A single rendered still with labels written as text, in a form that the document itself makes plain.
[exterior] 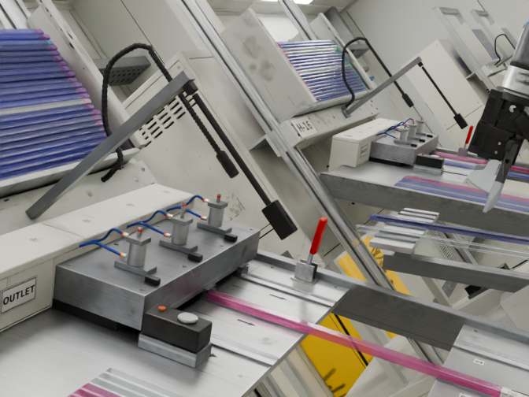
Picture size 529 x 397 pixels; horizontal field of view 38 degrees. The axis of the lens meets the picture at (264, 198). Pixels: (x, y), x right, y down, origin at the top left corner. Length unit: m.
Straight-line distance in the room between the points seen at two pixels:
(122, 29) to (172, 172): 2.41
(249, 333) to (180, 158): 1.23
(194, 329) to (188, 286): 0.14
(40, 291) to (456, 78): 4.72
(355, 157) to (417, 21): 6.60
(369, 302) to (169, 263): 0.34
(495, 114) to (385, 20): 7.48
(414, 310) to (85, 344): 0.51
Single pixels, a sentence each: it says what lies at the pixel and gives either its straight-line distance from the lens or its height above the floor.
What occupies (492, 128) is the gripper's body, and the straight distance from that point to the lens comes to 1.35.
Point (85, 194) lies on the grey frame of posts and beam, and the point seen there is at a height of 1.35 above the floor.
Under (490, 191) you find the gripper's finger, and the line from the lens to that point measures 1.32.
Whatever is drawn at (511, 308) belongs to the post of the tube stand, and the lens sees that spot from 1.41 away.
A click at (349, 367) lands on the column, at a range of 4.32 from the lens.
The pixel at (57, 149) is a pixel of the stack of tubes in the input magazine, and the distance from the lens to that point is 1.20.
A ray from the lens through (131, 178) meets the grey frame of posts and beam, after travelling 1.33.
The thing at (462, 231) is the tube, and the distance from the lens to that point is 1.41.
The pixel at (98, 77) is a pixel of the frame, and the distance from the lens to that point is 1.38.
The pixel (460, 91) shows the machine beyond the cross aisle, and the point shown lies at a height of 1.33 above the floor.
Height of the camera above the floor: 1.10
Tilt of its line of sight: 4 degrees up
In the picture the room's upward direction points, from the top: 34 degrees counter-clockwise
